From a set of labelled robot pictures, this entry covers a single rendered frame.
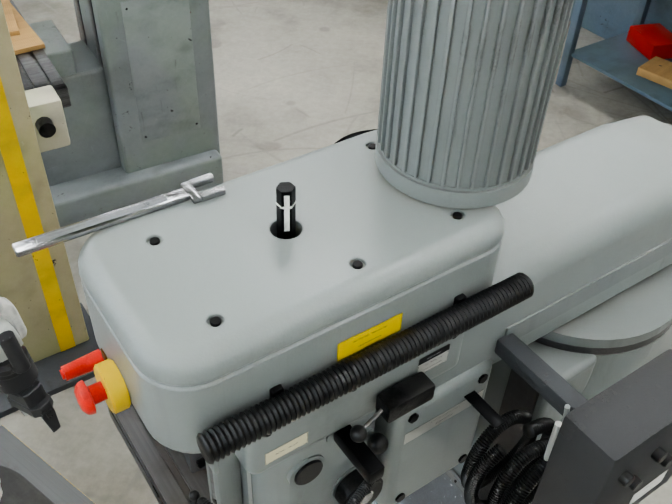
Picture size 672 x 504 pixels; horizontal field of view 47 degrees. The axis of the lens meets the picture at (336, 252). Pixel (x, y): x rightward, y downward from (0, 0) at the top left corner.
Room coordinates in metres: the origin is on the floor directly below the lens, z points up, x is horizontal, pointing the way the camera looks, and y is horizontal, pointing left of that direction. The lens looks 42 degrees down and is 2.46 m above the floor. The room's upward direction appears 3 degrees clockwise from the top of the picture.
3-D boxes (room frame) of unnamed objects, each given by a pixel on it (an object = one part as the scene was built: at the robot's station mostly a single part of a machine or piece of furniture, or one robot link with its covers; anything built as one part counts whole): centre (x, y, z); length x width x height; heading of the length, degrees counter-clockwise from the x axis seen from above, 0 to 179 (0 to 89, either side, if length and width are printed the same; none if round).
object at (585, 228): (0.98, -0.35, 1.66); 0.80 x 0.23 x 0.20; 126
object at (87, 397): (0.53, 0.26, 1.76); 0.04 x 0.03 x 0.04; 36
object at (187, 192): (0.69, 0.25, 1.89); 0.24 x 0.04 x 0.01; 125
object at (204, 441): (0.58, -0.06, 1.79); 0.45 x 0.04 x 0.04; 126
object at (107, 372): (0.55, 0.24, 1.76); 0.06 x 0.02 x 0.06; 36
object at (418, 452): (0.79, -0.10, 1.47); 0.24 x 0.19 x 0.26; 36
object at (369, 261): (0.69, 0.05, 1.81); 0.47 x 0.26 x 0.16; 126
